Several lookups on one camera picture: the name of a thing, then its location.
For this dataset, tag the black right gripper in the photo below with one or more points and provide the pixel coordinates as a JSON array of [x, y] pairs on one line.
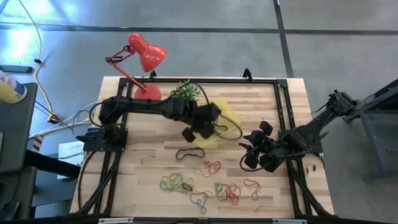
[[269, 152]]

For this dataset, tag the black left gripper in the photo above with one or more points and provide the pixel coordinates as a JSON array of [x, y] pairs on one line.
[[203, 115]]

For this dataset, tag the large black rubber band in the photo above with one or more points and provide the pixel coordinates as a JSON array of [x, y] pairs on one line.
[[178, 155]]

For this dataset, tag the wide green rubber band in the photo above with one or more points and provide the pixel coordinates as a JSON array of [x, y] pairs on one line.
[[217, 187]]

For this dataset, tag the long yellow rubber band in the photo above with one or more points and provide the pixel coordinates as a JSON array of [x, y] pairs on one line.
[[189, 181]]

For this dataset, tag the small black rubber band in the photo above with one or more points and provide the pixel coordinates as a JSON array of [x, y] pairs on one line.
[[184, 185]]

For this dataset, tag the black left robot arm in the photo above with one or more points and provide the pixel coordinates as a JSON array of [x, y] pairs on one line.
[[149, 109]]

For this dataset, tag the yellow translucent plastic bin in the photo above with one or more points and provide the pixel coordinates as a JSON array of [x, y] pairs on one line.
[[231, 119]]

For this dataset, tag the green artificial potted plant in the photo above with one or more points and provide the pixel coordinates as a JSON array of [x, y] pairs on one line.
[[186, 91]]

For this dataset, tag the black table clamp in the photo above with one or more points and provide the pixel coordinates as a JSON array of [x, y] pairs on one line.
[[247, 74], [152, 74]]

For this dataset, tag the red desk lamp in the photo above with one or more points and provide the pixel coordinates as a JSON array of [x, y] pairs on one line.
[[150, 56]]

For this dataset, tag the black metal stand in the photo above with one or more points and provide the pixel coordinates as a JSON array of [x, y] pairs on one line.
[[371, 140]]

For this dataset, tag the white paper sheet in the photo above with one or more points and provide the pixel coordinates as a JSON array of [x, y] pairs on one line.
[[70, 155]]

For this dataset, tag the yellow black striped tape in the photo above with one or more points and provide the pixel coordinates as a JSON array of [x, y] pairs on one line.
[[37, 143]]

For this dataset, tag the black cabinet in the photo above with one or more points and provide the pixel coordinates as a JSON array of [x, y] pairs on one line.
[[15, 130]]

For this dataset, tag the black chair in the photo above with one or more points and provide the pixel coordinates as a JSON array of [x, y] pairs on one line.
[[18, 186]]

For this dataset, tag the yellow can with blue label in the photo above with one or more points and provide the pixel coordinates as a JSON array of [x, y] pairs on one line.
[[11, 90]]

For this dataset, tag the flat black device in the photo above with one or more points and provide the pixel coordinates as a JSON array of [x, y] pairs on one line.
[[15, 69]]

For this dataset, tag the black metal table frame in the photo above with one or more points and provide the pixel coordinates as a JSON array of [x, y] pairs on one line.
[[217, 81]]

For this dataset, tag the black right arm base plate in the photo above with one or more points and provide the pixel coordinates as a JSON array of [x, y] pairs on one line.
[[315, 147]]

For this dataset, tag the silver metal bracket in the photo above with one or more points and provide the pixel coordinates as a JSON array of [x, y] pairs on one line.
[[115, 220], [289, 221]]

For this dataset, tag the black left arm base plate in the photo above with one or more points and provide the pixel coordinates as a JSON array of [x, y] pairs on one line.
[[90, 143]]

